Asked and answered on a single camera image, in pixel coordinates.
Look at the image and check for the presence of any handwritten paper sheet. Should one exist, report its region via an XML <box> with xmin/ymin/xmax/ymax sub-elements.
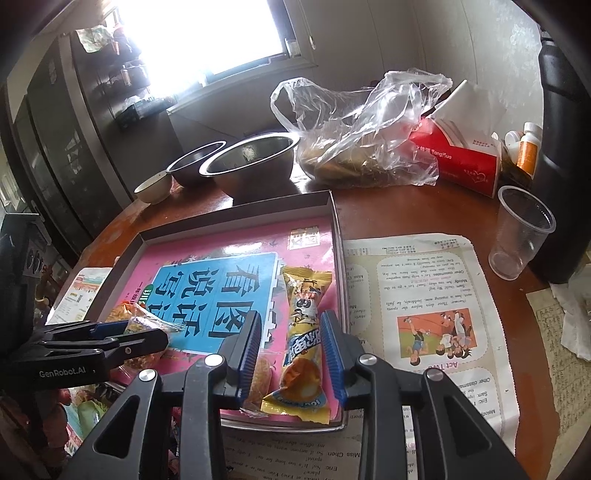
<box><xmin>526</xmin><ymin>288</ymin><xmax>591</xmax><ymax>462</ymax></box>

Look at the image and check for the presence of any dark glass cabinet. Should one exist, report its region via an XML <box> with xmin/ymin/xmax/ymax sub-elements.
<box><xmin>0</xmin><ymin>32</ymin><xmax>139</xmax><ymax>259</ymax></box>

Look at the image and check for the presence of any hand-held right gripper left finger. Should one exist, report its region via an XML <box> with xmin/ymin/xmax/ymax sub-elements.
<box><xmin>69</xmin><ymin>310</ymin><xmax>264</xmax><ymax>480</ymax></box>

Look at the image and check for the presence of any clear plastic bag with food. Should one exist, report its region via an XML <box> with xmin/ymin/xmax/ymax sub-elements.
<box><xmin>270</xmin><ymin>68</ymin><xmax>453</xmax><ymax>188</ymax></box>

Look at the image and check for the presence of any small ceramic bowl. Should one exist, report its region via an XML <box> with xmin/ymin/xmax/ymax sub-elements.
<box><xmin>134</xmin><ymin>170</ymin><xmax>174</xmax><ymax>205</ymax></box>

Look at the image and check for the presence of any clear plastic cup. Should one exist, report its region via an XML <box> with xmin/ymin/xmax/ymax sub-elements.
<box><xmin>488</xmin><ymin>185</ymin><xmax>556</xmax><ymax>281</ymax></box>

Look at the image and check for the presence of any bright window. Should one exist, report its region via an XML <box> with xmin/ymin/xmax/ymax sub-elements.
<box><xmin>111</xmin><ymin>0</ymin><xmax>319</xmax><ymax>86</ymax></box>

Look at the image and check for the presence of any colourful printed newspaper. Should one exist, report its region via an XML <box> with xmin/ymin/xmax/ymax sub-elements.
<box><xmin>46</xmin><ymin>235</ymin><xmax>518</xmax><ymax>480</ymax></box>

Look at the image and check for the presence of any shiny steel bowl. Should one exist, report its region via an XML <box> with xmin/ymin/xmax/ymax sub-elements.
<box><xmin>199</xmin><ymin>132</ymin><xmax>301</xmax><ymax>204</ymax></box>

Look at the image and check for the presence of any pink and blue book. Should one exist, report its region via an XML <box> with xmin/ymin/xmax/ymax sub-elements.
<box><xmin>108</xmin><ymin>217</ymin><xmax>343</xmax><ymax>423</ymax></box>

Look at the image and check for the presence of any pale green snack packet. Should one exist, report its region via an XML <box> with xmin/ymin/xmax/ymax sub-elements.
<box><xmin>65</xmin><ymin>392</ymin><xmax>114</xmax><ymax>444</ymax></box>

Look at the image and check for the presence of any clear red cake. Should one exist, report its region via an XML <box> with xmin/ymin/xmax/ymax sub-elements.
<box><xmin>108</xmin><ymin>300</ymin><xmax>185</xmax><ymax>370</ymax></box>

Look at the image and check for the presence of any yellow snack packet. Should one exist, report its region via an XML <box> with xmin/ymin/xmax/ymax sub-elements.
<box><xmin>261</xmin><ymin>265</ymin><xmax>334</xmax><ymax>425</ymax></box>

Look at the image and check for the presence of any cluttered wall shelf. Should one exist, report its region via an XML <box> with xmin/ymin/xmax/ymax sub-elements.
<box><xmin>74</xmin><ymin>25</ymin><xmax>178</xmax><ymax>130</ymax></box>

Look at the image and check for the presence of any shallow grey cardboard box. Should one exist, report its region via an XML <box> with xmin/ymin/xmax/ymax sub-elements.
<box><xmin>90</xmin><ymin>190</ymin><xmax>348</xmax><ymax>431</ymax></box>

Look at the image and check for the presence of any dark steel bowl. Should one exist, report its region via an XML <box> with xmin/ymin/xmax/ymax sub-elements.
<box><xmin>165</xmin><ymin>141</ymin><xmax>228</xmax><ymax>188</ymax></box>

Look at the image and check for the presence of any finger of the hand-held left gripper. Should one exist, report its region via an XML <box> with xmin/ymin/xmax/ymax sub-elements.
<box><xmin>44</xmin><ymin>320</ymin><xmax>130</xmax><ymax>343</ymax></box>
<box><xmin>28</xmin><ymin>329</ymin><xmax>169</xmax><ymax>370</ymax></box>

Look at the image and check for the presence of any red and white tissue box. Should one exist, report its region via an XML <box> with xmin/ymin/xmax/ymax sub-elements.
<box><xmin>409</xmin><ymin>79</ymin><xmax>504</xmax><ymax>198</ymax></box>

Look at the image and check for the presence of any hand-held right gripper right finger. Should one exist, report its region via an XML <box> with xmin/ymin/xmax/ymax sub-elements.
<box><xmin>320</xmin><ymin>310</ymin><xmax>527</xmax><ymax>480</ymax></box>

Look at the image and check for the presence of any black thermos flask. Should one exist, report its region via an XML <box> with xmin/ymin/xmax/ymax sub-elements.
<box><xmin>536</xmin><ymin>37</ymin><xmax>591</xmax><ymax>284</ymax></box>

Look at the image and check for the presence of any orange pill bottle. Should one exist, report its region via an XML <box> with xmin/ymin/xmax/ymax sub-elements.
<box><xmin>515</xmin><ymin>122</ymin><xmax>544</xmax><ymax>180</ymax></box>

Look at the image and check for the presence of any crumpled white tissue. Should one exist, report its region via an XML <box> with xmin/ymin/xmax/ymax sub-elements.
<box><xmin>549</xmin><ymin>282</ymin><xmax>591</xmax><ymax>358</ymax></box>

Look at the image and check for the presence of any round rice cracker packet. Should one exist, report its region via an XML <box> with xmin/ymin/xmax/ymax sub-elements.
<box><xmin>249</xmin><ymin>353</ymin><xmax>280</xmax><ymax>409</ymax></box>

